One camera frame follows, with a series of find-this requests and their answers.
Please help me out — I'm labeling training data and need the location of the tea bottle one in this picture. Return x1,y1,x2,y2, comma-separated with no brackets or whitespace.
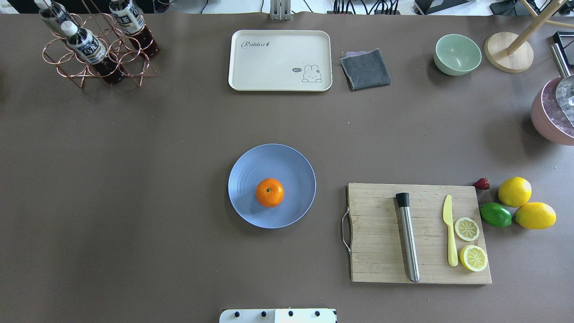
61,21,124,84

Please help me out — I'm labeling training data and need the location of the green bowl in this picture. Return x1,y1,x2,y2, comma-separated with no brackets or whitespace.
433,34,482,76

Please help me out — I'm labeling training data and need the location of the green lime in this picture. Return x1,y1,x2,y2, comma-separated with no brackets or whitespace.
479,202,513,227

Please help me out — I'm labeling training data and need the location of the lemon slice two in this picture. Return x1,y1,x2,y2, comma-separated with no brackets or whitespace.
459,245,488,272

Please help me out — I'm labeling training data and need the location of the orange fruit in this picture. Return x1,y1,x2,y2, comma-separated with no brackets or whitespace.
256,178,285,207

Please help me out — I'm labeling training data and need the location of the tea bottle two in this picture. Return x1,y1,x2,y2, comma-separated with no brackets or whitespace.
109,0,159,57

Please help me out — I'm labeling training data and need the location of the wooden mug tree stand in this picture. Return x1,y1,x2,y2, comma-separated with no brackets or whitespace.
484,0,574,73

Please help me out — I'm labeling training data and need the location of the pink bowl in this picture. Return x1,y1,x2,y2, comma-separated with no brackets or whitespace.
531,80,574,146

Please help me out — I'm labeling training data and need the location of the red strawberry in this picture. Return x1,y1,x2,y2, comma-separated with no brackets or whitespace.
473,178,490,190

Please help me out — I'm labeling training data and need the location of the yellow lemon lower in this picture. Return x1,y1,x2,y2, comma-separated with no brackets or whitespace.
514,202,557,229

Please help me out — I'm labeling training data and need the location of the grey folded cloth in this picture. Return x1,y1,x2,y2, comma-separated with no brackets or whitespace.
339,48,391,91

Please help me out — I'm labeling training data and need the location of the copper wire bottle rack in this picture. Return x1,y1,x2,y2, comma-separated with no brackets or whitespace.
35,0,159,88

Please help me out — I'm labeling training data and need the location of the yellow lemon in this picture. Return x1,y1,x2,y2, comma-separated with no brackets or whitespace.
498,177,532,207
514,202,557,229

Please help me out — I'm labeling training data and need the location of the lemon slice one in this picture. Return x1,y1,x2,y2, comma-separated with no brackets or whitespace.
454,217,480,242

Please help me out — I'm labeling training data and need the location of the wooden cutting board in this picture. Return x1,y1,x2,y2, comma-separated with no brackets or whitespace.
347,183,492,285

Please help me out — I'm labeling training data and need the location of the cream rectangular tray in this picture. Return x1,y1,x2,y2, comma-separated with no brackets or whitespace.
228,30,333,92

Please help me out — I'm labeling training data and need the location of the yellow plastic knife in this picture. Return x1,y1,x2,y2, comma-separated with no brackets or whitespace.
443,195,459,266

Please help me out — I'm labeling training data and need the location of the yellow lemon upper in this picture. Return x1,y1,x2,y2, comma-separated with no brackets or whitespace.
498,177,532,207

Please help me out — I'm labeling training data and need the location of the tea bottle three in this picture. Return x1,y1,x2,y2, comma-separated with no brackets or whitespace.
34,0,78,36

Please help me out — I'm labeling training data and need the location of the blue plate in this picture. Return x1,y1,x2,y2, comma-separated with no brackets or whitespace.
228,144,317,229

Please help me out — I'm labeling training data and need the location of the clear ice cubes pile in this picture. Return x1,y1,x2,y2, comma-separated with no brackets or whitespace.
542,78,574,137

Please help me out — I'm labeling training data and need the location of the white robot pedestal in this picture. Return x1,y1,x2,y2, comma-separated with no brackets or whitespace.
219,308,338,323

